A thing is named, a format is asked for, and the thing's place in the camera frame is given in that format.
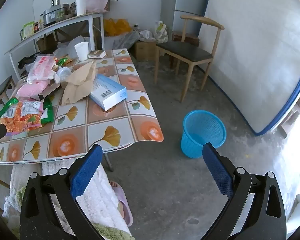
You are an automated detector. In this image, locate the silver rice cooker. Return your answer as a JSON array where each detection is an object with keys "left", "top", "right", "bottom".
[{"left": 43, "top": 4, "right": 70, "bottom": 27}]

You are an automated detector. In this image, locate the pink plastic bag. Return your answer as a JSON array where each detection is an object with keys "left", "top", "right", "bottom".
[{"left": 84, "top": 0, "right": 110, "bottom": 13}]

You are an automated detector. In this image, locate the pink slipper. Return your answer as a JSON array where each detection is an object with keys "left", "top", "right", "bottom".
[{"left": 109, "top": 180, "right": 134, "bottom": 227}]

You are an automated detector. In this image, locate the tile pattern folding table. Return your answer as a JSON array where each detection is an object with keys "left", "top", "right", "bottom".
[{"left": 0, "top": 48, "right": 165, "bottom": 172}]

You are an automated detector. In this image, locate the black cloth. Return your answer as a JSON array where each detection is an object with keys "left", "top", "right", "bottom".
[{"left": 17, "top": 54, "right": 40, "bottom": 69}]

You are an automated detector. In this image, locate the flat brown cardboard box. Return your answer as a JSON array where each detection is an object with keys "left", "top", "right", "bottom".
[{"left": 36, "top": 81, "right": 63, "bottom": 102}]

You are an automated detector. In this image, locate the white paper cup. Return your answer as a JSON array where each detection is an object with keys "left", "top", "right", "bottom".
[{"left": 74, "top": 41, "right": 89, "bottom": 61}]

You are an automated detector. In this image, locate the clear plastic bottle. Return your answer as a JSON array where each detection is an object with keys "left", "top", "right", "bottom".
[{"left": 58, "top": 67, "right": 72, "bottom": 82}]

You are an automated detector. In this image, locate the white paper towel roll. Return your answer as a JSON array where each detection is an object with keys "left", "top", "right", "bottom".
[{"left": 76, "top": 0, "right": 87, "bottom": 16}]

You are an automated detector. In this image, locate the grey plastic bag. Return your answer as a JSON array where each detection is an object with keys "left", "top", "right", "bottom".
[{"left": 112, "top": 31, "right": 140, "bottom": 50}]

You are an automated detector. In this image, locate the yellow plastic bag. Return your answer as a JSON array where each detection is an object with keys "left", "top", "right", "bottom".
[{"left": 104, "top": 18, "right": 132, "bottom": 37}]

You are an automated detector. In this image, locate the white curved desk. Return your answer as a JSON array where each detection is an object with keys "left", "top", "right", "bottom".
[{"left": 4, "top": 12, "right": 104, "bottom": 75}]

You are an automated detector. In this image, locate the green foil wrapper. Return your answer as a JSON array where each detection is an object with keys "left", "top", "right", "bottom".
[{"left": 41, "top": 97, "right": 53, "bottom": 124}]

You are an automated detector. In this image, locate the light blue cardboard box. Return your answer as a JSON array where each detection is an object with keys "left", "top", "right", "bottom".
[{"left": 89, "top": 74, "right": 127, "bottom": 111}]

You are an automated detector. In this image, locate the blue plastic waste basket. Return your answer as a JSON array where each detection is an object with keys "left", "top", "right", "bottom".
[{"left": 180, "top": 110, "right": 227, "bottom": 159}]

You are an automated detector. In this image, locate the wooden chair with dark seat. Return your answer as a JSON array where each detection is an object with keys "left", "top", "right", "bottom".
[{"left": 154, "top": 14, "right": 225, "bottom": 103}]

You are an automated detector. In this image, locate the white mattress with blue edge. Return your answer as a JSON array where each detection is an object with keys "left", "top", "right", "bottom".
[{"left": 205, "top": 0, "right": 300, "bottom": 137}]

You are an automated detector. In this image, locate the pink white printed packet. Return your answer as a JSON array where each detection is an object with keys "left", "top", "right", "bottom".
[{"left": 27, "top": 56, "right": 58, "bottom": 84}]

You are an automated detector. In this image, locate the small gold box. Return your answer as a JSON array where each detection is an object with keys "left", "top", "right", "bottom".
[{"left": 87, "top": 50, "right": 107, "bottom": 59}]

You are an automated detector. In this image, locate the orange snack bag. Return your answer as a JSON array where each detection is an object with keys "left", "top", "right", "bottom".
[{"left": 0, "top": 97, "right": 44, "bottom": 132}]

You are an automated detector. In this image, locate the crumpled brown paper bag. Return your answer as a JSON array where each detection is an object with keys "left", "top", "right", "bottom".
[{"left": 61, "top": 60, "right": 98, "bottom": 106}]

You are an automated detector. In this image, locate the pink sponge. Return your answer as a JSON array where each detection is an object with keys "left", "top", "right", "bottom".
[{"left": 16, "top": 80, "right": 50, "bottom": 98}]

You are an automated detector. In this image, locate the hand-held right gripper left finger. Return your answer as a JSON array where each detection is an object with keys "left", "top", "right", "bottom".
[{"left": 19, "top": 144, "right": 106, "bottom": 240}]

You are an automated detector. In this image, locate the dark seat side chair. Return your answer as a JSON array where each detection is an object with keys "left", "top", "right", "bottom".
[{"left": 0, "top": 70, "right": 17, "bottom": 120}]

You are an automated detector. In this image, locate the white green printed plastic bag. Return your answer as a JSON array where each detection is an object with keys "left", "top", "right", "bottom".
[{"left": 154, "top": 21, "right": 168, "bottom": 43}]

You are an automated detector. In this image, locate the steel plate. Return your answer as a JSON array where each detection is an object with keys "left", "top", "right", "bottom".
[{"left": 55, "top": 14, "right": 74, "bottom": 22}]

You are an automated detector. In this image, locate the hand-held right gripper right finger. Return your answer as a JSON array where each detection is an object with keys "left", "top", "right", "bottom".
[{"left": 199, "top": 142, "right": 287, "bottom": 240}]

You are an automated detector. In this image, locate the small wooden stool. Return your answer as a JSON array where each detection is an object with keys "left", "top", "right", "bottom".
[{"left": 172, "top": 31, "right": 200, "bottom": 47}]

